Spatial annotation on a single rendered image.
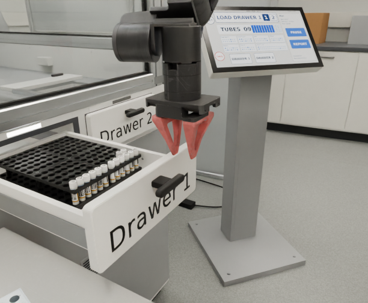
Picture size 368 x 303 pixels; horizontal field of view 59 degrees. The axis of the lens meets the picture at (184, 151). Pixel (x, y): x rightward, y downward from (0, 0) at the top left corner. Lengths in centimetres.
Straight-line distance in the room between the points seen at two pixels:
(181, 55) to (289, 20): 117
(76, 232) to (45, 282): 12
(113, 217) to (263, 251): 138
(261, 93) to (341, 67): 198
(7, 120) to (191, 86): 41
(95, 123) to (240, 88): 78
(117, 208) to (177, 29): 26
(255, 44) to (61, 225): 111
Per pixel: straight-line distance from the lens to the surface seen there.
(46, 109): 80
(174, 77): 48
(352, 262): 195
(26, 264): 66
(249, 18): 150
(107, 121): 91
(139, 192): 52
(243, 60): 136
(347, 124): 356
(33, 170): 66
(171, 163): 58
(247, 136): 156
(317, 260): 189
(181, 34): 47
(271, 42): 148
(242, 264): 171
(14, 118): 76
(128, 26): 51
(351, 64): 344
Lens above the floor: 116
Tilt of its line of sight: 23 degrees down
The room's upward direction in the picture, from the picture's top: straight up
